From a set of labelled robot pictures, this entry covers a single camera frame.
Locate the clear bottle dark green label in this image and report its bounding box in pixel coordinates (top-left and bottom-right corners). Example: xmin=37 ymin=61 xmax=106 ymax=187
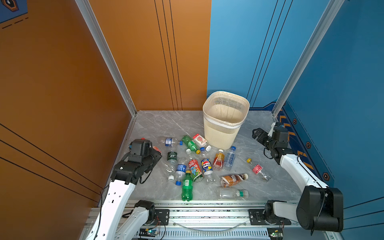
xmin=166 ymin=147 xmax=178 ymax=181

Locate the clear bottle pink label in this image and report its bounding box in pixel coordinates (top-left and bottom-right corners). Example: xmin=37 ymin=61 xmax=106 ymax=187
xmin=247 ymin=158 xmax=271 ymax=182

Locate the clear water bottle blue cap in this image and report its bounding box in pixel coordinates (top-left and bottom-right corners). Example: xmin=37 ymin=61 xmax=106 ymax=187
xmin=223 ymin=146 xmax=236 ymax=171

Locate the large green soda bottle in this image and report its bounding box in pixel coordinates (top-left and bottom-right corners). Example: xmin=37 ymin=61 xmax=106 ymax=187
xmin=182 ymin=170 xmax=194 ymax=202

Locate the brown coffee drink bottle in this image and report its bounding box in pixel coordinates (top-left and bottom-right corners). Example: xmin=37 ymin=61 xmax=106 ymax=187
xmin=220 ymin=173 xmax=249 ymax=188

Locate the clear bottle red label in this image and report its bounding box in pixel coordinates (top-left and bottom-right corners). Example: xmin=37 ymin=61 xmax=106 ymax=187
xmin=141 ymin=138 xmax=162 ymax=153

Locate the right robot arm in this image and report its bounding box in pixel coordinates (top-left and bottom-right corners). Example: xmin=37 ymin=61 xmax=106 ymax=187
xmin=252 ymin=123 xmax=344 ymax=232

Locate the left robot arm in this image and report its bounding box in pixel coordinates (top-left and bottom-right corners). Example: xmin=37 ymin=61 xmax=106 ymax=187
xmin=86 ymin=139 xmax=162 ymax=240

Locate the cream plastic waste bin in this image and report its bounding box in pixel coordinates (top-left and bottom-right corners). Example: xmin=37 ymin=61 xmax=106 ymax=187
xmin=203 ymin=91 xmax=250 ymax=150

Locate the small clear bottle blue label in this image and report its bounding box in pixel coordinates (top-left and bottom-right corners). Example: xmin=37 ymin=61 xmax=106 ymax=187
xmin=158 ymin=137 xmax=183 ymax=147

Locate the small green soda bottle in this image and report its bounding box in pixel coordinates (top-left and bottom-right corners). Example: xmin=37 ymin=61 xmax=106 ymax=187
xmin=182 ymin=135 xmax=201 ymax=155

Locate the orange red label bottle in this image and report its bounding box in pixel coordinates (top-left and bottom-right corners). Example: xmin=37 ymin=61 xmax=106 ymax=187
xmin=213 ymin=149 xmax=225 ymax=171

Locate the red Qoo drink bottle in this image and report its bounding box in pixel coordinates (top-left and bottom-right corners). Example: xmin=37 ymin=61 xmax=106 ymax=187
xmin=186 ymin=149 xmax=204 ymax=182

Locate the bottle with watermelon label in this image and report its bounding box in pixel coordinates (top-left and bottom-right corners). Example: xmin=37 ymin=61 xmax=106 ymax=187
xmin=193 ymin=134 xmax=212 ymax=152

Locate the Pepsi label clear bottle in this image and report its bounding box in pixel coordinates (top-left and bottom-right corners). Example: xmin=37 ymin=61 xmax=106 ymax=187
xmin=200 ymin=147 xmax=216 ymax=184

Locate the clear bottle green cap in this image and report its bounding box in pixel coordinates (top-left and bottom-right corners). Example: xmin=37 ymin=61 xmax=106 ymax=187
xmin=219 ymin=188 xmax=249 ymax=200

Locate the left green circuit board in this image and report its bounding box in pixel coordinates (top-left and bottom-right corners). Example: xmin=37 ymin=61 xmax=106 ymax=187
xmin=138 ymin=229 xmax=160 ymax=238

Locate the green circuit board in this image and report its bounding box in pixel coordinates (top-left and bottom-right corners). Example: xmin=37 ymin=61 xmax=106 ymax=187
xmin=267 ymin=228 xmax=284 ymax=240
xmin=138 ymin=229 xmax=160 ymax=238

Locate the right green circuit board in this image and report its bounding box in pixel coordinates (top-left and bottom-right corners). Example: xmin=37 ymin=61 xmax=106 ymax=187
xmin=267 ymin=228 xmax=284 ymax=240

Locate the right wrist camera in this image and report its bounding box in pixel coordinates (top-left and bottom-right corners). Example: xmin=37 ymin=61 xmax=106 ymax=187
xmin=268 ymin=122 xmax=284 ymax=137

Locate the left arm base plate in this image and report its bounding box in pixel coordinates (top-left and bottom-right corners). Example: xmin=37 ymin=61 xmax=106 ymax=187
xmin=144 ymin=209 xmax=170 ymax=226

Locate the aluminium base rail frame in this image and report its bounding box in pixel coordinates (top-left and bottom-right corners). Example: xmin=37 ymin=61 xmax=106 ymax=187
xmin=78 ymin=200 xmax=344 ymax=240

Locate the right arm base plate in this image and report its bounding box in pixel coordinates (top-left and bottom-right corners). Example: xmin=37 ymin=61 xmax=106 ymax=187
xmin=248 ymin=209 xmax=292 ymax=226

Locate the right aluminium corner post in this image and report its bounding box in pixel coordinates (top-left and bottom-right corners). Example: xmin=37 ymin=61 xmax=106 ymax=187
xmin=272 ymin=0 xmax=345 ymax=118

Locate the aluminium corner post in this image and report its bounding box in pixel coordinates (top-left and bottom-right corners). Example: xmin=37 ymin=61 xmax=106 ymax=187
xmin=272 ymin=0 xmax=345 ymax=118
xmin=75 ymin=0 xmax=138 ymax=118

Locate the left aluminium corner post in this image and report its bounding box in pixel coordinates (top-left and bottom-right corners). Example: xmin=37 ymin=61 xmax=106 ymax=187
xmin=75 ymin=0 xmax=138 ymax=118

